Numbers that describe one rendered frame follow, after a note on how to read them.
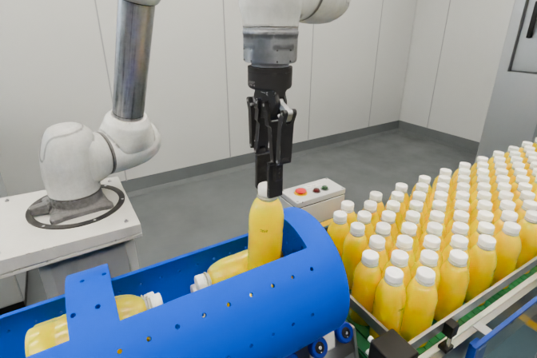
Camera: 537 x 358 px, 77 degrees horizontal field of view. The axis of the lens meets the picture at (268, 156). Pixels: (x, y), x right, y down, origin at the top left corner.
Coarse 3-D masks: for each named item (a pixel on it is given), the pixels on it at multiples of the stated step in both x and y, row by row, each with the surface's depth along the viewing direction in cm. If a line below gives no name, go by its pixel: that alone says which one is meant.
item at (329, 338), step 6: (354, 330) 78; (324, 336) 80; (330, 336) 80; (354, 336) 78; (330, 342) 79; (354, 342) 78; (306, 348) 77; (330, 348) 77; (354, 348) 78; (300, 354) 76; (306, 354) 76; (354, 354) 79
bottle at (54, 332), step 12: (120, 300) 57; (132, 300) 57; (144, 300) 59; (120, 312) 55; (132, 312) 56; (48, 324) 52; (60, 324) 52; (36, 336) 50; (48, 336) 50; (60, 336) 51; (36, 348) 49
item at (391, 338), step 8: (384, 336) 71; (392, 336) 71; (400, 336) 71; (376, 344) 70; (384, 344) 70; (392, 344) 70; (400, 344) 70; (408, 344) 70; (368, 352) 71; (376, 352) 69; (384, 352) 68; (392, 352) 68; (400, 352) 68; (408, 352) 68; (416, 352) 68
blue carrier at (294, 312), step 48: (240, 240) 83; (288, 240) 82; (96, 288) 53; (144, 288) 74; (240, 288) 57; (288, 288) 60; (336, 288) 65; (0, 336) 62; (96, 336) 47; (144, 336) 49; (192, 336) 52; (240, 336) 55; (288, 336) 60
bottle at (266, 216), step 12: (252, 204) 66; (264, 204) 63; (276, 204) 64; (252, 216) 65; (264, 216) 63; (276, 216) 64; (252, 228) 65; (264, 228) 64; (276, 228) 64; (252, 240) 66; (264, 240) 65; (276, 240) 65; (252, 252) 67; (264, 252) 66; (276, 252) 67; (252, 264) 68; (264, 264) 67
